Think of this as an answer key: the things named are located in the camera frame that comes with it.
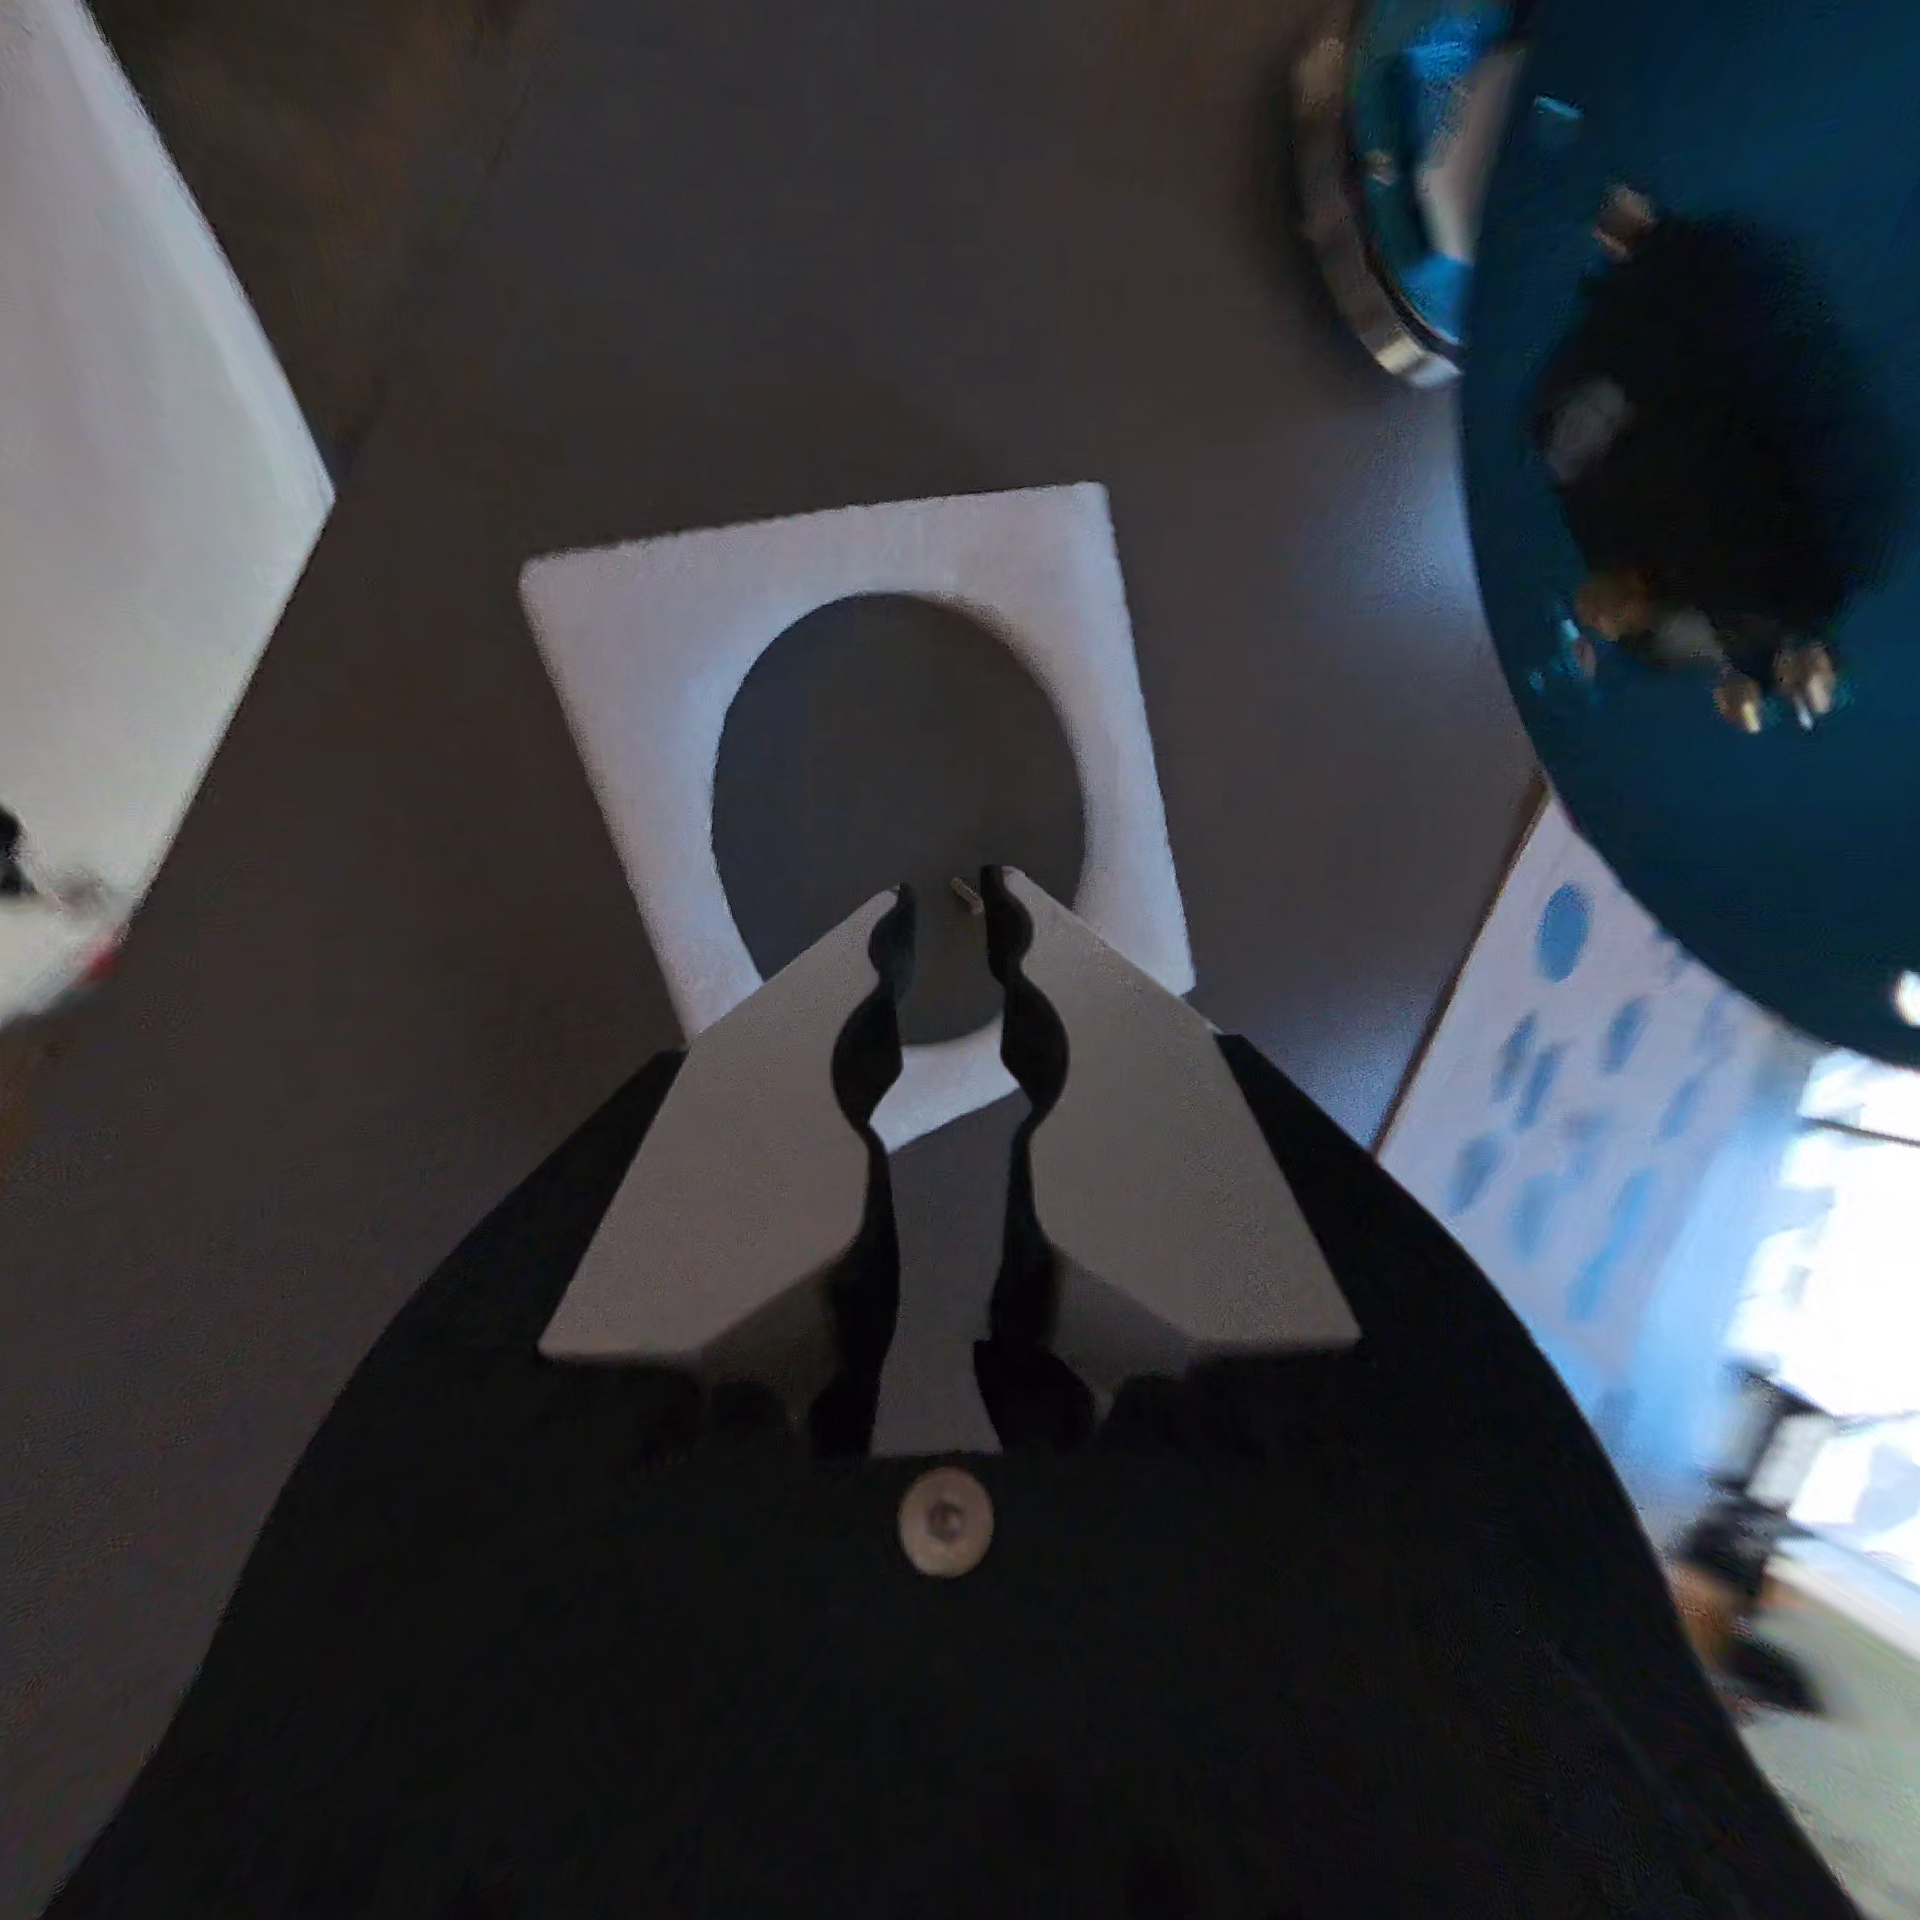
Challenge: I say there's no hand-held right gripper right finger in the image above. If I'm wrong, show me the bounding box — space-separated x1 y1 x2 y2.
974 865 1363 1455

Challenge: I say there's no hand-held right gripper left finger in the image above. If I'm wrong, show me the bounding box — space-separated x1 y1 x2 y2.
536 882 919 1455

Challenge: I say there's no white foam square with hole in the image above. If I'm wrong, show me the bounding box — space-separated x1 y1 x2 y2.
519 480 1197 1155

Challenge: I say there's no blue round metal plate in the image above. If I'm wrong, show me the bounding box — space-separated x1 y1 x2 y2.
1458 0 1920 1069

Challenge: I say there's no dark grey desk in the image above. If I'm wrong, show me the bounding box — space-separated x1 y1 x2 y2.
0 0 1550 1920

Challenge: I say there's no printed instruction sheet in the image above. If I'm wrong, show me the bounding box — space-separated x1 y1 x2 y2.
1375 802 1823 1373

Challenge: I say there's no white box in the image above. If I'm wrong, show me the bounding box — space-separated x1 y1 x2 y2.
0 0 336 1029

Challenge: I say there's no silver metal bearing ring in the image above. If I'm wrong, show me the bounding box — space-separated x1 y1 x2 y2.
1293 0 1501 388

